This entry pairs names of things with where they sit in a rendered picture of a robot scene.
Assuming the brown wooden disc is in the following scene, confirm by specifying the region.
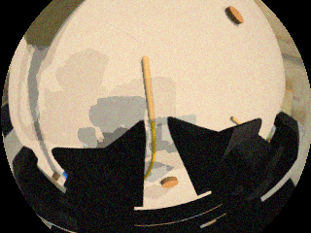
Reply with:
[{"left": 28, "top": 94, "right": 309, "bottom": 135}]
[
  {"left": 225, "top": 7, "right": 244, "bottom": 24},
  {"left": 162, "top": 176, "right": 179, "bottom": 189}
]

